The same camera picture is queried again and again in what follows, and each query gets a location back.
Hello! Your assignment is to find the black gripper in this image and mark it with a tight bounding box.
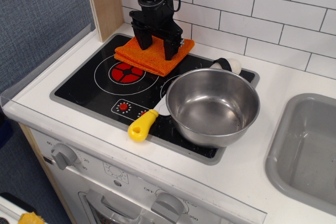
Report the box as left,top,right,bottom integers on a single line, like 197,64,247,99
129,3,183,60

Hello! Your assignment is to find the orange towel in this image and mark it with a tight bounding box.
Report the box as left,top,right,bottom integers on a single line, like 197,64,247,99
114,37,195,77

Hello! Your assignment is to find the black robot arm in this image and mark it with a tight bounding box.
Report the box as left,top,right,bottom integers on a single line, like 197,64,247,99
130,0,183,60

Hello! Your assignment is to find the black toy cooktop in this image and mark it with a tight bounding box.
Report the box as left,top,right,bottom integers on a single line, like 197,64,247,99
49,33,260,166

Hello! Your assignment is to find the white toy with black band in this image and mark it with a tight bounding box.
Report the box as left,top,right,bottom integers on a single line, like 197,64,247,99
211,58,242,74

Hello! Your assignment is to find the stainless steel pot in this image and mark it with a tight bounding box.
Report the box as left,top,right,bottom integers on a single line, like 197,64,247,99
166,68,260,148

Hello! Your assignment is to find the grey left oven knob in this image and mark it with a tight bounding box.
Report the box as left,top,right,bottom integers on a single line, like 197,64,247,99
51,143,77,170

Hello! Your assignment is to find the grey oven knob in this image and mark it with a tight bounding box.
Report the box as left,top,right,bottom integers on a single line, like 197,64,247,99
51,143,77,170
151,193,185,223

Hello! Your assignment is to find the white toy oven front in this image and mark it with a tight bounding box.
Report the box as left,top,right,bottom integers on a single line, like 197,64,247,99
31,130,266,223

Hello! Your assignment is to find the grey right oven knob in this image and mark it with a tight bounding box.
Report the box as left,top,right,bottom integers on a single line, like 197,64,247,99
151,193,185,223

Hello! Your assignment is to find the grey sink basin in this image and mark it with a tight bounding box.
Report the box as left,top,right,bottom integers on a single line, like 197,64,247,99
265,93,335,215

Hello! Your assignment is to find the yellow cloth scrap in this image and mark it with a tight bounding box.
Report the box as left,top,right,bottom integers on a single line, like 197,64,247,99
18,212,45,224

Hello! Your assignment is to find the wooden side post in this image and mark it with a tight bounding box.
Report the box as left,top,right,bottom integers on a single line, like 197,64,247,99
89,0,124,42

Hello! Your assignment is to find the yellow handled spatula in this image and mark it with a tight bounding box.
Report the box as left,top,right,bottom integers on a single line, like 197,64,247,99
128,96,170,142

